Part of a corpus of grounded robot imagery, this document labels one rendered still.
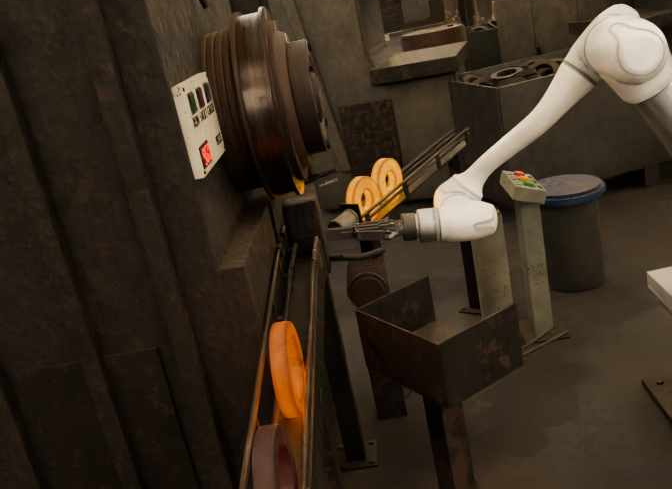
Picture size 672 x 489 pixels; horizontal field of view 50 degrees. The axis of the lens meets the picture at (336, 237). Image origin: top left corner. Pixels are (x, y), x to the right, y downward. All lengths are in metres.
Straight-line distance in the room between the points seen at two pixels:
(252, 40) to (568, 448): 1.43
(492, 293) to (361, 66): 2.21
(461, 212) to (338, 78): 2.76
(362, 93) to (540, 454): 2.85
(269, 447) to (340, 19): 3.65
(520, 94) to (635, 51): 2.29
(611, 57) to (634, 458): 1.11
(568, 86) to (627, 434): 1.03
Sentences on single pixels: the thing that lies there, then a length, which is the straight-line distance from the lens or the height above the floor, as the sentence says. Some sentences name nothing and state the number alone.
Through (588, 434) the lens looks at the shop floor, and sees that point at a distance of 2.33.
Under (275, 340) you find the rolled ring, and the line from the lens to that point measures 1.35.
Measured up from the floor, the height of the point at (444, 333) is 0.60.
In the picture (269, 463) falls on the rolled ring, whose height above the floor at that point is 0.73.
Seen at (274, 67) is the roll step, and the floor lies 1.22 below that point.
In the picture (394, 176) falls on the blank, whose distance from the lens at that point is 2.50.
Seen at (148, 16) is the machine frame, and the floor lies 1.37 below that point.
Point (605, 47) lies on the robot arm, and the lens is 1.71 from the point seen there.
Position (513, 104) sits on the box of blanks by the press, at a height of 0.64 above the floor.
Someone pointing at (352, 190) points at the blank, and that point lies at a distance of 2.31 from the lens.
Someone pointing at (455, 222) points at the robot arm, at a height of 0.73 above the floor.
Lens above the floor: 1.34
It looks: 18 degrees down
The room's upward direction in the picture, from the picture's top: 12 degrees counter-clockwise
